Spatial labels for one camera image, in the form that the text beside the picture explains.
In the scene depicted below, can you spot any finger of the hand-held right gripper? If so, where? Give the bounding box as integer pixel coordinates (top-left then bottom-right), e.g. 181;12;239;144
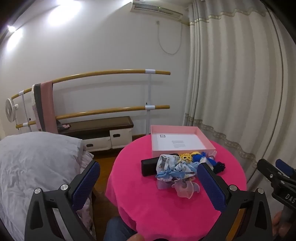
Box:
275;159;296;179
257;159;289;183

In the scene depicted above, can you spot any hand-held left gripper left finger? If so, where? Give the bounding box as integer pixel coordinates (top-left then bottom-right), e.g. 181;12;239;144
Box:
24;159;101;241

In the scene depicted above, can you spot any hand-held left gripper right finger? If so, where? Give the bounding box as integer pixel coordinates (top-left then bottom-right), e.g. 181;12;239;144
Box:
196;162;274;241

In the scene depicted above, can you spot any black scrunchie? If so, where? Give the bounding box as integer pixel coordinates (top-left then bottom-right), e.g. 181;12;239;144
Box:
211;161;226;175

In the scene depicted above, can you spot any pastel organza bow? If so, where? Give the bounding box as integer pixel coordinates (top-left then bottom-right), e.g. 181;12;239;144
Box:
157;177;200;198

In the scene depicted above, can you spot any bag of cotton swabs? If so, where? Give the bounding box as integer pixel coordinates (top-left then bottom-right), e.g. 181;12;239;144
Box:
200;150;219;168

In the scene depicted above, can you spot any light blue scrunchie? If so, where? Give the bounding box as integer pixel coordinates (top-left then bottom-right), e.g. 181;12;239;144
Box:
178;162;199;173

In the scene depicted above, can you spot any yellow and blue crochet doll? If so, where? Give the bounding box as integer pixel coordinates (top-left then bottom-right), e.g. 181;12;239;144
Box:
179;150;210;164

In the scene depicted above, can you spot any printed cloth with blue bow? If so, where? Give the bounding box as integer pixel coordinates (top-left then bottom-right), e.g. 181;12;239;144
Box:
155;153;199;181

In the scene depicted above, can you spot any pink cardboard box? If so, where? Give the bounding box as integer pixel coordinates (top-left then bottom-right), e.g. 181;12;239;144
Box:
150;125;216;158

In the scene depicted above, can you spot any black case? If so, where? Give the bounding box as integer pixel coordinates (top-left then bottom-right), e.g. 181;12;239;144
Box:
141;153;179;178

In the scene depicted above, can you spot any person's right hand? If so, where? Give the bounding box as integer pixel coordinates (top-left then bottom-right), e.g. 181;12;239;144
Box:
272;213;282;238

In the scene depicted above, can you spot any round table, pink cloth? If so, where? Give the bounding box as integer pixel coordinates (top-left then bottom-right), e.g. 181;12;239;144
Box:
105;134;247;241

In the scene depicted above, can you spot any person's blue jeans leg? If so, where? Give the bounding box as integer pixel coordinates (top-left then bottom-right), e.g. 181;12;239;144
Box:
103;218;138;241

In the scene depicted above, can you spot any low cabinet with dark top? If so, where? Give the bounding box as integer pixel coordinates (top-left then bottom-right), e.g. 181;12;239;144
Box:
57;116;134;152

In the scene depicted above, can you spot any pink hanging cloth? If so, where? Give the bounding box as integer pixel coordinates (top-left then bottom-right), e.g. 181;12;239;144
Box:
40;80;59;134

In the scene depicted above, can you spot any grey hanging cloth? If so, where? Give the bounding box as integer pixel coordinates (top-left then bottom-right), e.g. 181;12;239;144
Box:
34;83;47;131

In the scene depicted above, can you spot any cream pleated curtain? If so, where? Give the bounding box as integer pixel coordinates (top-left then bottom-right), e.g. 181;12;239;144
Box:
183;0;296;183

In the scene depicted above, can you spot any small white fan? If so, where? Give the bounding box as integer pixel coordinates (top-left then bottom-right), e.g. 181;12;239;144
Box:
5;98;19;123

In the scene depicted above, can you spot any short wooden barre rail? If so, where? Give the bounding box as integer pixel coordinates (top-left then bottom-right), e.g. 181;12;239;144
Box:
16;105;170;129

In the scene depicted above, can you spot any white barre post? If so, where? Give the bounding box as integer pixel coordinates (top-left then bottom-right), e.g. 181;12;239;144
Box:
145;69;155;136
19;91;33;132

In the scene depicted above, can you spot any long wooden barre rail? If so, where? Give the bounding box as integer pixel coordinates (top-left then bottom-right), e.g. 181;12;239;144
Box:
11;69;171;100

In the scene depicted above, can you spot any white air conditioner cord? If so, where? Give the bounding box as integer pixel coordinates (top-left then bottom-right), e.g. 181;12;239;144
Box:
156;21;183;55

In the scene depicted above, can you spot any white wall air conditioner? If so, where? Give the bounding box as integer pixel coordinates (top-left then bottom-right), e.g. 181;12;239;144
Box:
131;0;190;24

